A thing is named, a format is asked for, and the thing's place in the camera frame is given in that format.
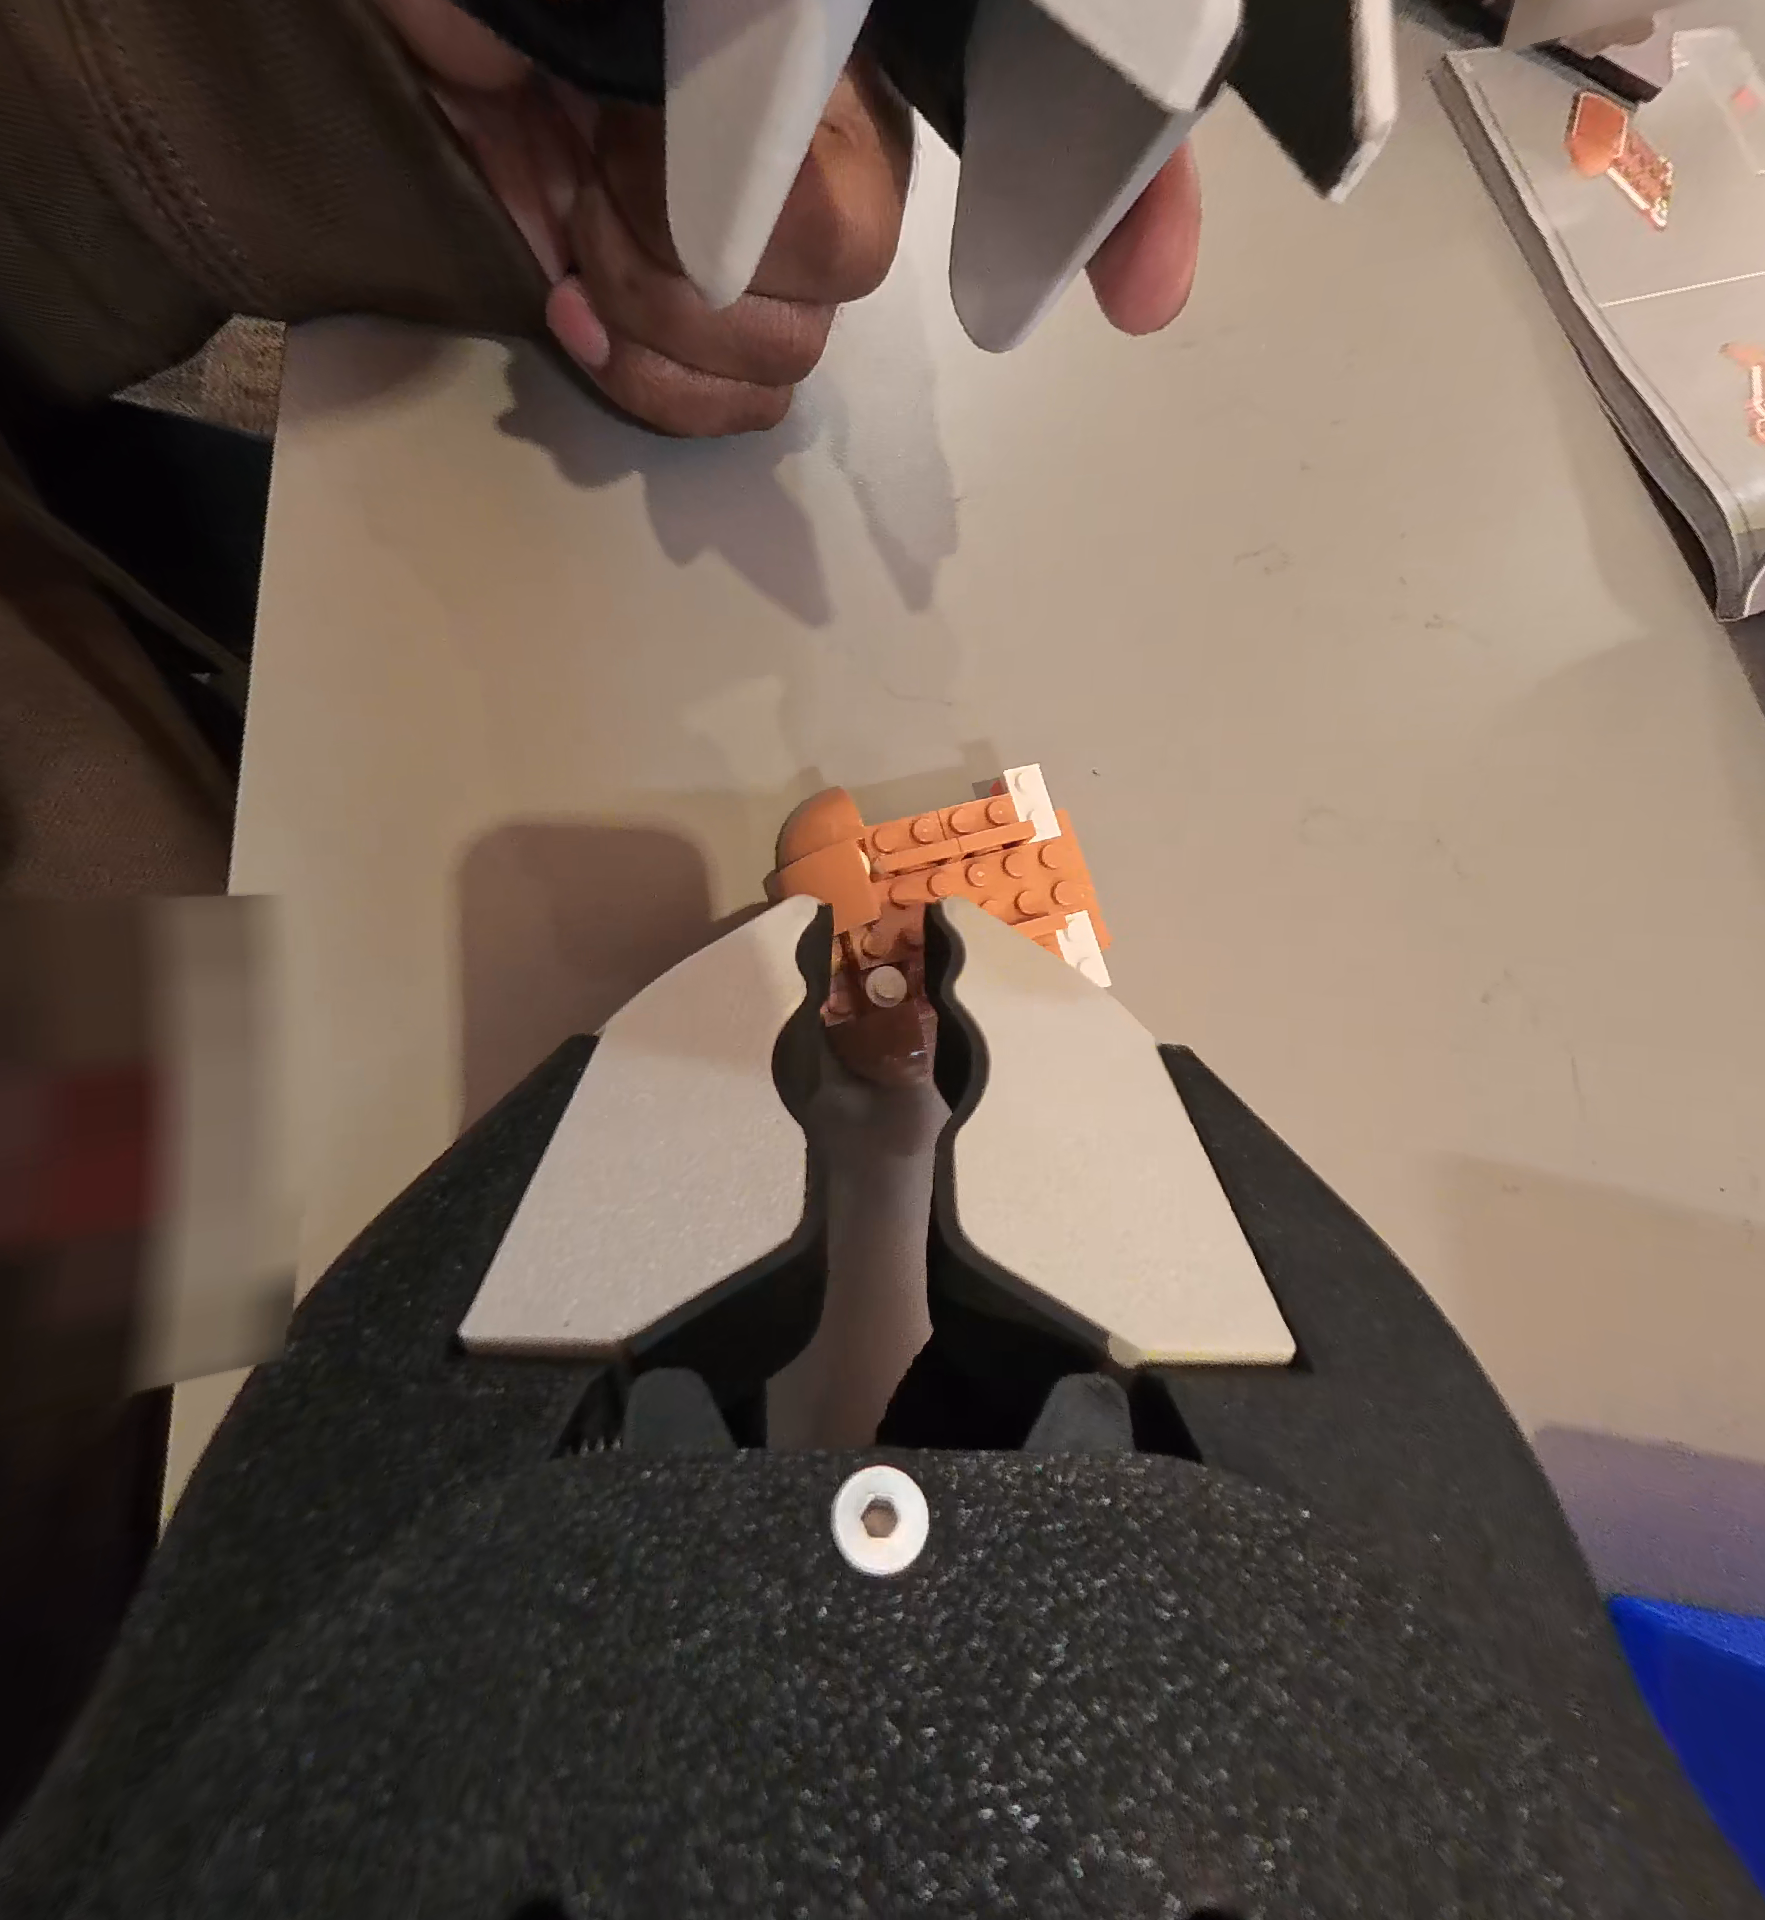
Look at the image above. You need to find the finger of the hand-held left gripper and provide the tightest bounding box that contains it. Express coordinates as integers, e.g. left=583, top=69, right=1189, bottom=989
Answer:
left=662, top=0, right=879, bottom=312
left=946, top=0, right=1247, bottom=358

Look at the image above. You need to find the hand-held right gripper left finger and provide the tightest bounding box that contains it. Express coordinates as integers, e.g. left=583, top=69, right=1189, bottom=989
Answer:
left=458, top=896, right=839, bottom=1366

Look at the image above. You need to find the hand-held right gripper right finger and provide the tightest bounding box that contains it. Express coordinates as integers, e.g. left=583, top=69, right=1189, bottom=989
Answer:
left=928, top=898, right=1300, bottom=1371

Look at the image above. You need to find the person's left forearm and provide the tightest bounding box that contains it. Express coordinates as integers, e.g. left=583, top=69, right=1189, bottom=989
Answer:
left=0, top=0, right=561, bottom=408

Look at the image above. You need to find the person's left hand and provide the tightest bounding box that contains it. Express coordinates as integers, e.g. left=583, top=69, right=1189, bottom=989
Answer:
left=421, top=54, right=1209, bottom=439

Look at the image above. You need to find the lego instruction booklet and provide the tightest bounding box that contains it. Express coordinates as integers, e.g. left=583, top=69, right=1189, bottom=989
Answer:
left=1426, top=26, right=1765, bottom=625

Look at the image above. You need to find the large blue plastic bin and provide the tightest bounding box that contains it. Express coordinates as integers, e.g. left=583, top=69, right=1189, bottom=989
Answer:
left=1605, top=1594, right=1765, bottom=1920

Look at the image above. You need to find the orange lego model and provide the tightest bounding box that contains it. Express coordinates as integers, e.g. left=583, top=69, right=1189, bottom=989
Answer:
left=764, top=764, right=1119, bottom=1085

